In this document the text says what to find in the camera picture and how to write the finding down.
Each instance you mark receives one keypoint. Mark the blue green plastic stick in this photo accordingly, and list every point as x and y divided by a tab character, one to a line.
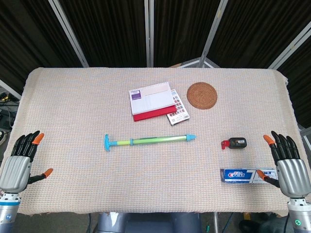
165	140

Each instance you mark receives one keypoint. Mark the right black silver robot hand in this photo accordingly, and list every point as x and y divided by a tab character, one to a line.
292	174

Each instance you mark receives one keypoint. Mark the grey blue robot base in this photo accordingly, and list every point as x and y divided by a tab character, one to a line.
145	224

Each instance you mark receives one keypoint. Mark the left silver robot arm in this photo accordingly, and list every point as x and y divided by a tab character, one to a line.
7	211

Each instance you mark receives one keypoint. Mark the small black bottle red cap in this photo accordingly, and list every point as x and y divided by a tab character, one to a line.
236	142

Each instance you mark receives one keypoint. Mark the round woven brown coaster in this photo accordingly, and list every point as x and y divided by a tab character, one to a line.
202	95

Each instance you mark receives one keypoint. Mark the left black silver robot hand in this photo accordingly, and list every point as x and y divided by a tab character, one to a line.
15	170

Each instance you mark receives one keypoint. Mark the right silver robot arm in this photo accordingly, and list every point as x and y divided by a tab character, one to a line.
297	216

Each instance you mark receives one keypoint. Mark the white spiral calendar red base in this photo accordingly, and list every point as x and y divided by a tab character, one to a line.
150	102

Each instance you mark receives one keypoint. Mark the blue white Crest toothpaste box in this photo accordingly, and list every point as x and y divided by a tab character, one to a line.
238	175

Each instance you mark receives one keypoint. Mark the booklet with coloured squares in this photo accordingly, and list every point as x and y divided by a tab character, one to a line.
181	114

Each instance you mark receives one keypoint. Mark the beige woven tablecloth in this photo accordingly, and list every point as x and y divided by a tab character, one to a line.
73	109

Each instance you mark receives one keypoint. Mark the black folding screen panel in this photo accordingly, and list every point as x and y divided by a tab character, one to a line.
24	36
301	80
257	29
179	29
109	31

